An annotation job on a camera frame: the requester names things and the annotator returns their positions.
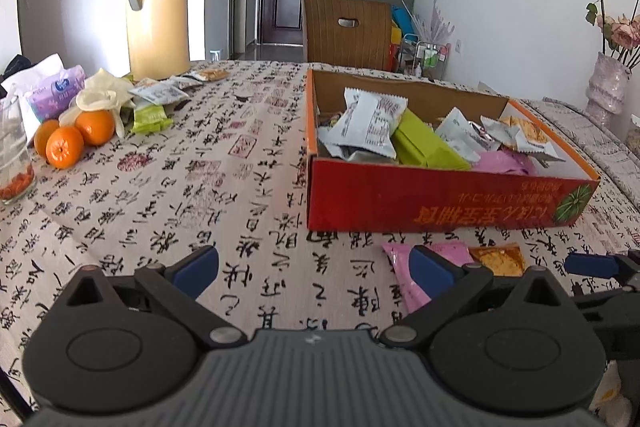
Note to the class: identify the calligraphy print tablecloth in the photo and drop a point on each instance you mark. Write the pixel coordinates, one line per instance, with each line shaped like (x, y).
(300, 328)

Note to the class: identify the red cardboard pumpkin box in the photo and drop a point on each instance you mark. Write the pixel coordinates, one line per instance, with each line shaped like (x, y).
(347, 196)

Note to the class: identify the drinking glass with goji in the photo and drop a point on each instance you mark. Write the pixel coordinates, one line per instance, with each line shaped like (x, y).
(17, 174)

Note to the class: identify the orange cracker snack packet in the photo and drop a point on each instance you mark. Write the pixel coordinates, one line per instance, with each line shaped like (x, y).
(503, 261)

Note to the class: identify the metal wire storage cart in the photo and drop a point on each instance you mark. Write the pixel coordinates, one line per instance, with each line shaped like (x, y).
(422, 58)

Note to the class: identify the folded pink grey cloth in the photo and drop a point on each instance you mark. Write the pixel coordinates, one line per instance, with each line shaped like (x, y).
(598, 143)

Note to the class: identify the white barcode snack packet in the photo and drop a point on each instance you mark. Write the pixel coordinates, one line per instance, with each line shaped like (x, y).
(160, 93)

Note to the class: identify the purple tissue pack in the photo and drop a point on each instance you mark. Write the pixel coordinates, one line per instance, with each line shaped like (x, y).
(44, 90)

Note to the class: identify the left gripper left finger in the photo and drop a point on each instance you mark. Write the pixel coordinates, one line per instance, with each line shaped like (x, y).
(195, 273)

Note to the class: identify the pink textured flower vase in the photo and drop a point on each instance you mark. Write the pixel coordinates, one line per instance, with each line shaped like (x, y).
(606, 90)

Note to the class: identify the brown wooden chair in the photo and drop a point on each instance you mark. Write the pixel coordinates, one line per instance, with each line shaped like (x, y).
(351, 33)

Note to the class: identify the small green snack packet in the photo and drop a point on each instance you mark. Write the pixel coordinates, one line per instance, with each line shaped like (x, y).
(150, 118)

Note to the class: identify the long green snack bar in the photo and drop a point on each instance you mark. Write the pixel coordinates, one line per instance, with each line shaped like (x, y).
(418, 145)

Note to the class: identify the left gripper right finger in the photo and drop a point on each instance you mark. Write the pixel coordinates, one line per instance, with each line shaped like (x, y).
(431, 272)

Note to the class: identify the rear orange mandarin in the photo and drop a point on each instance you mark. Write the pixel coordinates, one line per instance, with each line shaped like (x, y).
(97, 128)

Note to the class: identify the yellow thermos jug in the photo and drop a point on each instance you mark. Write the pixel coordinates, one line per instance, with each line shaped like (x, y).
(158, 38)

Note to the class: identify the pink snack packet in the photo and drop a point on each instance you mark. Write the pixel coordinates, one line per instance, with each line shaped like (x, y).
(456, 252)

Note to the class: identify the orange mandarin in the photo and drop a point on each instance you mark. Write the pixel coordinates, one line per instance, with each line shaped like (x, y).
(97, 128)
(64, 147)
(42, 136)

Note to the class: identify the white cracker snack packet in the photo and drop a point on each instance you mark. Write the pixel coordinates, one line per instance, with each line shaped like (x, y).
(521, 136)

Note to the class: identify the cream artificial flower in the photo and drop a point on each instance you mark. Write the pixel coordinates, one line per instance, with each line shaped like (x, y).
(102, 91)

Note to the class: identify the front orange mandarin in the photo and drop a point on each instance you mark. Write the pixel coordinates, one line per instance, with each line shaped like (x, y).
(64, 147)

